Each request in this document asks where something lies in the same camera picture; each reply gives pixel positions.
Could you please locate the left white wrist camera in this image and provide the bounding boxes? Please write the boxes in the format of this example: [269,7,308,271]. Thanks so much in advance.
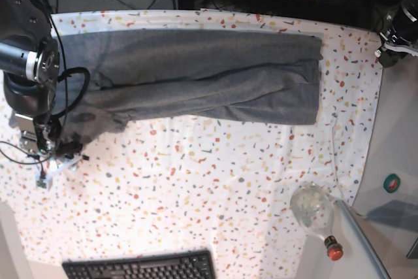
[383,41,418,57]

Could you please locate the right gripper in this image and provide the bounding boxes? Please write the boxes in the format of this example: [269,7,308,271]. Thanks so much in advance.
[19,114,89,160]

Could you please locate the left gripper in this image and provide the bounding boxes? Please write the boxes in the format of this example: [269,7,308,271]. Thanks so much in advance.
[375,20,417,68]

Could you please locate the grey metal bar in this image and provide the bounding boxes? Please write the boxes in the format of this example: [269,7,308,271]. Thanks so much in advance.
[330,200,390,279]

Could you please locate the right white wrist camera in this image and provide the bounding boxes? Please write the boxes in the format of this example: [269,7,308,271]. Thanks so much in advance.
[34,156,81,191]

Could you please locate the black keyboard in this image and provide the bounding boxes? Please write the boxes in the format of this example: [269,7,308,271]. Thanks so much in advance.
[62,250,216,279]

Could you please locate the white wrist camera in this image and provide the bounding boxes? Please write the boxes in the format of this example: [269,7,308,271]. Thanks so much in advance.
[383,41,418,57]
[34,156,81,191]

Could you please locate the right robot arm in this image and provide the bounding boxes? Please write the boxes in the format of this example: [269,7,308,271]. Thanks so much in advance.
[1,0,90,159]

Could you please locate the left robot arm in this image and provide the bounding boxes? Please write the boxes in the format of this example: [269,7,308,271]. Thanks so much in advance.
[371,0,417,68]

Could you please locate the green tape roll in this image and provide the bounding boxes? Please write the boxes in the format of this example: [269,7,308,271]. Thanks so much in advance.
[383,174,401,193]

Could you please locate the terrazzo pattern tablecloth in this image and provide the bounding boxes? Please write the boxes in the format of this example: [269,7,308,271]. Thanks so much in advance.
[1,10,382,278]

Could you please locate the grey t-shirt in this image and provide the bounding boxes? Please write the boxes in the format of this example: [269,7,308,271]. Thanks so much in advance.
[62,29,321,144]

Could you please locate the clear bottle with red cap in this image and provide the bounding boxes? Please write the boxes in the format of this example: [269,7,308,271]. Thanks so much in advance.
[290,182,344,261]

